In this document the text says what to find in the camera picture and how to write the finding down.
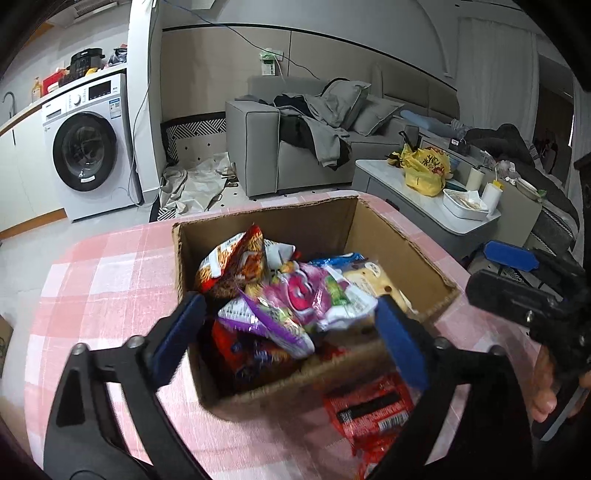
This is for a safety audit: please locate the white grey coffee table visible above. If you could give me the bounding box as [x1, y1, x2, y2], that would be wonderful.
[353, 158, 502, 261]

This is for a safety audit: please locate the purple yellow snack packet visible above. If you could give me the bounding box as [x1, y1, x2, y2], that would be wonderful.
[217, 291, 315, 360]

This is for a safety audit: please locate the small cardboard box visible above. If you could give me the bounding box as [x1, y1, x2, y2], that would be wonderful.
[0, 314, 14, 379]

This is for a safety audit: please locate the red box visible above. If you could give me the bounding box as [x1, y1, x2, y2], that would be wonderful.
[42, 68, 70, 95]

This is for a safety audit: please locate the blue cookie packet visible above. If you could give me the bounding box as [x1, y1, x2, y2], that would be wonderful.
[309, 251, 370, 273]

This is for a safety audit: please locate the orange noodle snack packet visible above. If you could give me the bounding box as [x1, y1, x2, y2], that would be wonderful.
[194, 224, 265, 298]

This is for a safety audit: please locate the brown cardboard box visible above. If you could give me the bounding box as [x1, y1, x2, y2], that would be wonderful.
[172, 196, 460, 411]

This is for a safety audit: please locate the white cloth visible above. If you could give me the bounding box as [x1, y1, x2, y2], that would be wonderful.
[159, 152, 232, 215]

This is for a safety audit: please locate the wall power strip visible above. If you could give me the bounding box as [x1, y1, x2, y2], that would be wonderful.
[259, 48, 284, 76]

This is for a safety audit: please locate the blue pillow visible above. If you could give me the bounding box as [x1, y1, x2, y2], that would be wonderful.
[399, 110, 451, 134]

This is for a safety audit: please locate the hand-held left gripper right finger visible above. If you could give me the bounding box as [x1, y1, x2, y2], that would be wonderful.
[369, 295, 536, 480]

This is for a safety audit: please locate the white rectangular container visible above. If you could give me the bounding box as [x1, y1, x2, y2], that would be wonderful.
[442, 188, 490, 220]

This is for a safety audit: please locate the grey side table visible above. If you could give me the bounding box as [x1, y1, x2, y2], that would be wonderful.
[485, 175, 543, 250]

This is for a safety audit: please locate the white washing machine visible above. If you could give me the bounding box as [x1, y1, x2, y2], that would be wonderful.
[41, 73, 144, 222]

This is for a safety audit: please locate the white base cabinet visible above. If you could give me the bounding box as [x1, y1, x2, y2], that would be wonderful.
[0, 108, 65, 236]

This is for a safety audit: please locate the purple green snack packet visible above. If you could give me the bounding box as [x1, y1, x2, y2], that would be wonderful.
[272, 261, 379, 333]

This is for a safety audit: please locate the black jacket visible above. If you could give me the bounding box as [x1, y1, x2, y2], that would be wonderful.
[273, 92, 352, 169]

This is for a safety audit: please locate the grey sofa pillow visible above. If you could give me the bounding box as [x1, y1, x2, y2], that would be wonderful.
[353, 96, 406, 137]

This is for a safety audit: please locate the yellow plastic bag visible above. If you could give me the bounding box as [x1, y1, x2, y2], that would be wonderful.
[399, 144, 451, 198]

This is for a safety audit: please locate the grey hoodie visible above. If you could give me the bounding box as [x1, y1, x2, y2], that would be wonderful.
[305, 80, 372, 168]

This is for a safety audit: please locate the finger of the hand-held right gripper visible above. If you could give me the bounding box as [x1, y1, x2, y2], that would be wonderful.
[482, 240, 578, 287]
[464, 270, 568, 333]

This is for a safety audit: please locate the black rice cooker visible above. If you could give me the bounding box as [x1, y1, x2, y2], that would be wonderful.
[69, 47, 106, 77]

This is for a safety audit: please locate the orange-red barcode snack packet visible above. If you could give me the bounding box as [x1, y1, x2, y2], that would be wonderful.
[321, 371, 416, 478]

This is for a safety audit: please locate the red blue snack packet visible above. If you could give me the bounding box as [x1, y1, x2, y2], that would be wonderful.
[210, 320, 301, 384]

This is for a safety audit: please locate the person's right hand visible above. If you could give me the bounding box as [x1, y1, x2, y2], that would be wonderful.
[529, 348, 561, 423]

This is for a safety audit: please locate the white grey snack packet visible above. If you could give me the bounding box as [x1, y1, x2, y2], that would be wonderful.
[263, 240, 296, 273]

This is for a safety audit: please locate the pink checked tablecloth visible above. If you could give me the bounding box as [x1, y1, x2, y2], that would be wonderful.
[25, 190, 541, 480]

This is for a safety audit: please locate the beige snack packet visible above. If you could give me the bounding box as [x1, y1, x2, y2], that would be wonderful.
[344, 263, 411, 315]

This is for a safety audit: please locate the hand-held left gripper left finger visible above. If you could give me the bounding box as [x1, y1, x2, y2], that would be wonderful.
[44, 291, 208, 480]

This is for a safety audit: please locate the grey sofa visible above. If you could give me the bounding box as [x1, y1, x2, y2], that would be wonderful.
[225, 74, 462, 199]

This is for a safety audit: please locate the dark blanket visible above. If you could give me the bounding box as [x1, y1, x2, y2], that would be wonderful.
[464, 124, 536, 167]

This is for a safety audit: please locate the white curtain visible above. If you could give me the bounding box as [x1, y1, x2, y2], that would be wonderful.
[455, 18, 539, 132]

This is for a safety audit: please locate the white cup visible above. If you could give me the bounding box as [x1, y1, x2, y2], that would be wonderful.
[480, 181, 504, 213]

